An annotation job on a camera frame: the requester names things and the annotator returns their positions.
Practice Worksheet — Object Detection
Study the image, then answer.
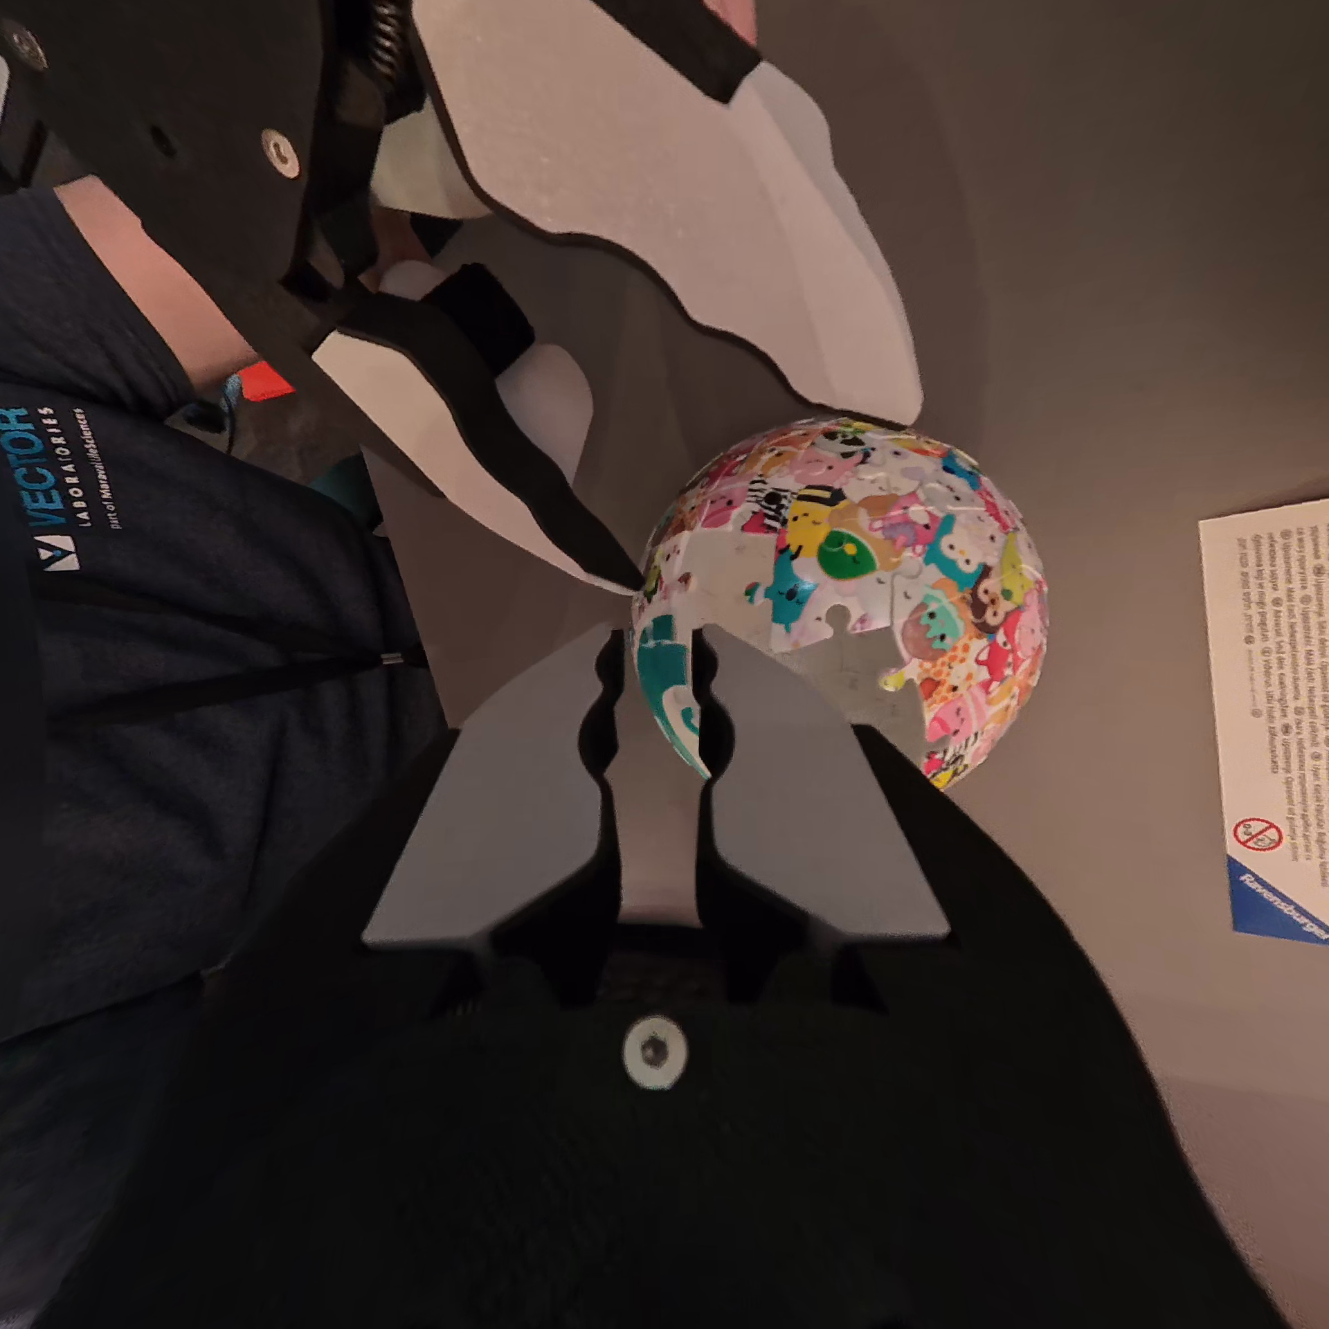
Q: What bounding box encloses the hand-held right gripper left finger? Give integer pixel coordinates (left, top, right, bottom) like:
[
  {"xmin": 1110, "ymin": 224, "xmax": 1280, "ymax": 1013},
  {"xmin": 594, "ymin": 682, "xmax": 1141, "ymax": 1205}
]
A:
[{"xmin": 360, "ymin": 624, "xmax": 635, "ymax": 948}]

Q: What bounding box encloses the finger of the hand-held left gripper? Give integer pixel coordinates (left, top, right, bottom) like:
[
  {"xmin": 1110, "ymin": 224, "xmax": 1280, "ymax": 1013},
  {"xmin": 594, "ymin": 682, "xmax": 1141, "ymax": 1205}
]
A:
[
  {"xmin": 410, "ymin": 0, "xmax": 928, "ymax": 431},
  {"xmin": 311, "ymin": 296, "xmax": 648, "ymax": 602}
]

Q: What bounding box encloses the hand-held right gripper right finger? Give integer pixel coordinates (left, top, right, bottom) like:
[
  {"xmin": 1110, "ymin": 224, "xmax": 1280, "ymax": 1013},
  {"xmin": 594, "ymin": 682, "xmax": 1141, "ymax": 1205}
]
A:
[{"xmin": 690, "ymin": 629, "xmax": 953, "ymax": 945}]

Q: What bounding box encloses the colourful puzzle ball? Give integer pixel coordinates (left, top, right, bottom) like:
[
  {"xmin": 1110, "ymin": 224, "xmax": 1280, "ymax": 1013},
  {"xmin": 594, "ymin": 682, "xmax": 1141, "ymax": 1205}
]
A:
[{"xmin": 630, "ymin": 415, "xmax": 1051, "ymax": 793}]

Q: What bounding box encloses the person's left forearm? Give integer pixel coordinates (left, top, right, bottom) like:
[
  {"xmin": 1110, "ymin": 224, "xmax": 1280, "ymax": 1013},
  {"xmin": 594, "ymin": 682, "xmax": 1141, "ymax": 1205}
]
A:
[{"xmin": 53, "ymin": 183, "xmax": 255, "ymax": 388}]

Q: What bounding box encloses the teal object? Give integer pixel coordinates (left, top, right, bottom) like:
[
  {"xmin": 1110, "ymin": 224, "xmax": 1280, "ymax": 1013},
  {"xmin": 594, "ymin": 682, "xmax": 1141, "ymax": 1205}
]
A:
[{"xmin": 311, "ymin": 458, "xmax": 377, "ymax": 526}]

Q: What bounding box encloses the white instruction leaflet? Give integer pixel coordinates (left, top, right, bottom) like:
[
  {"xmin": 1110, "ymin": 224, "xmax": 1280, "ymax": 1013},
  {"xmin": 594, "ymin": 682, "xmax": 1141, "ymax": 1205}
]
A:
[{"xmin": 1197, "ymin": 499, "xmax": 1329, "ymax": 947}]

